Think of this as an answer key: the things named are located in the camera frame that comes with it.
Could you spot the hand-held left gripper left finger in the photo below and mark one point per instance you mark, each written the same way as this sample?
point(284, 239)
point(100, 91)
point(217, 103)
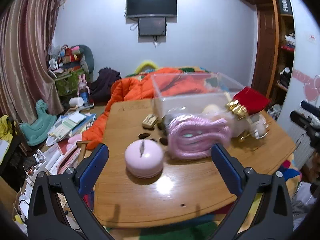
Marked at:
point(91, 170)

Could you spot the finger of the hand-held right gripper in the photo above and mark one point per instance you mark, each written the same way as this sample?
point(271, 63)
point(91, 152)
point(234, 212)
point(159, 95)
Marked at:
point(303, 120)
point(311, 107)

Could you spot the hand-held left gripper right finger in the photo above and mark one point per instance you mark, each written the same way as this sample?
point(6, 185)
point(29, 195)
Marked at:
point(226, 166)

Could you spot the clear plastic cup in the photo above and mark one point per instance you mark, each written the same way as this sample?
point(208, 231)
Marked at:
point(260, 127)

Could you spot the pink round case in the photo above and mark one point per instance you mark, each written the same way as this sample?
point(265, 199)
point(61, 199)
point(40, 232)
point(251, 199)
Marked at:
point(142, 165)

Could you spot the red velvet pouch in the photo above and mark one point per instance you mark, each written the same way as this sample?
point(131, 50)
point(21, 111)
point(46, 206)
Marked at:
point(252, 100)

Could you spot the beige gourd ornament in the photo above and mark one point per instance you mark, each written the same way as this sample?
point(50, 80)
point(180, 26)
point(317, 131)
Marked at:
point(210, 109)

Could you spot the clear plastic bin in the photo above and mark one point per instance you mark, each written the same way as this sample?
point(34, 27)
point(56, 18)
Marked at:
point(190, 100)

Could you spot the white ribbed panel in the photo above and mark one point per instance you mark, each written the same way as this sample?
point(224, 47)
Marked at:
point(301, 145)

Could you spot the pink folder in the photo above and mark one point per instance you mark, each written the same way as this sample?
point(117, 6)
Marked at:
point(70, 160)

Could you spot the wooden desk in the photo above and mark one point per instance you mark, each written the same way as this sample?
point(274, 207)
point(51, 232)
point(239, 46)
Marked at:
point(187, 180)

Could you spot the pile of books and papers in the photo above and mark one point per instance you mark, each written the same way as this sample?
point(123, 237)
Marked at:
point(72, 125)

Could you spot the white door with hearts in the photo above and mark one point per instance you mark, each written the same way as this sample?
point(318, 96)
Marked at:
point(305, 55)

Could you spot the grey cloth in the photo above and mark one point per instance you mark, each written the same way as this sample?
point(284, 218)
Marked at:
point(302, 202)

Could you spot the teal rocking horse toy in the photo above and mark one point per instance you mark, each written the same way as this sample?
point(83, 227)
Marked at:
point(40, 125)

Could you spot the white roll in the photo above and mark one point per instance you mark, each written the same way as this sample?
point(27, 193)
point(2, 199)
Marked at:
point(75, 101)

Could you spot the white plush toy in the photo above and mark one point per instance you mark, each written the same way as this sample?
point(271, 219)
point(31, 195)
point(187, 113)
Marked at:
point(290, 38)

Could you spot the wooden wardrobe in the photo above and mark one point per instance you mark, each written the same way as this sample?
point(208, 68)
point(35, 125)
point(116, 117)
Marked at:
point(267, 42)

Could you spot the pink rabbit toy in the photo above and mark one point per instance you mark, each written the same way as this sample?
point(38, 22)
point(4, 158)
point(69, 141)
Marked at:
point(83, 90)

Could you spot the dark cloth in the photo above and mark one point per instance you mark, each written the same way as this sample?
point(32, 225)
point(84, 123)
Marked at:
point(105, 82)

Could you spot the orange duvet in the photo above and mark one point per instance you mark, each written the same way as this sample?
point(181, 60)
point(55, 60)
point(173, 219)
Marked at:
point(132, 90)

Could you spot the green patterned box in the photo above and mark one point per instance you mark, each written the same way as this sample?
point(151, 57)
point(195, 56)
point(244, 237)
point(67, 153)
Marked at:
point(67, 82)

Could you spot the yellow cloth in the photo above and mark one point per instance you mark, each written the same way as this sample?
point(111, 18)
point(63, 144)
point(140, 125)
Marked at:
point(7, 127)

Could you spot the black labelled box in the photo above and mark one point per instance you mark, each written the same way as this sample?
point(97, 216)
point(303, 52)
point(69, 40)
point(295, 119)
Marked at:
point(285, 6)

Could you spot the grey cushion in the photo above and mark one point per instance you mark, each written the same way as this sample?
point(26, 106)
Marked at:
point(87, 57)

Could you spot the yellow plush pillow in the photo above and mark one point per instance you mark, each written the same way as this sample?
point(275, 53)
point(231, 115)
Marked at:
point(146, 63)

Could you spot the striped pink curtain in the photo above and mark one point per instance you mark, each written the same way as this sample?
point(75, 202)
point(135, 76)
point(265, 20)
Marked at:
point(25, 55)

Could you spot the small black wall monitor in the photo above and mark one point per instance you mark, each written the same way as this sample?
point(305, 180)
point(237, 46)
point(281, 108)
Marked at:
point(152, 26)

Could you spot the black wall television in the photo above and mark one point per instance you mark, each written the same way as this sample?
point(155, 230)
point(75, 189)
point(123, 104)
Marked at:
point(151, 5)

